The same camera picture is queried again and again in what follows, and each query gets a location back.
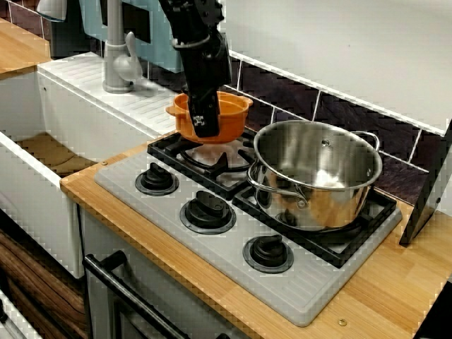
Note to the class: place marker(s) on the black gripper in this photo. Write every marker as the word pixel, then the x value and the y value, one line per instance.
pixel 208 67

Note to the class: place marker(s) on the orange plastic pot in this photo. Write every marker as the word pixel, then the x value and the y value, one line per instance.
pixel 233 120

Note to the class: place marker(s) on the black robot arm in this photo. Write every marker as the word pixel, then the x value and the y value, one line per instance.
pixel 190 17

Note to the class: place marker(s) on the black burner grate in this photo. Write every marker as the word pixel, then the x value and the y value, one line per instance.
pixel 212 173
pixel 318 250

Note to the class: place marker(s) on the black stove knob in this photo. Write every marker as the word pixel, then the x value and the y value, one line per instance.
pixel 157 178
pixel 208 212
pixel 268 252

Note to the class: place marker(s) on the teal blue box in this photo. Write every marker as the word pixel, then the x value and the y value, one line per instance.
pixel 160 35

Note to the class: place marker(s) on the grey faucet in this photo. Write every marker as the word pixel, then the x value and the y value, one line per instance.
pixel 114 53

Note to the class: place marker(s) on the white sink basin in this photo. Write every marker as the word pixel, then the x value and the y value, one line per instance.
pixel 88 116

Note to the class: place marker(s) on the grey stove top panel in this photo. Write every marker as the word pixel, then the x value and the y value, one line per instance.
pixel 219 249

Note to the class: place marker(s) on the stainless steel pot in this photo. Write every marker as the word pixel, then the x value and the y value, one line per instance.
pixel 318 201

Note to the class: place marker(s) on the grey oven door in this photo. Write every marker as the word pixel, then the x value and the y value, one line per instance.
pixel 166 286

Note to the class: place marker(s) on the dark panel board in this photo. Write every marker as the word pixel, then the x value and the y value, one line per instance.
pixel 423 197

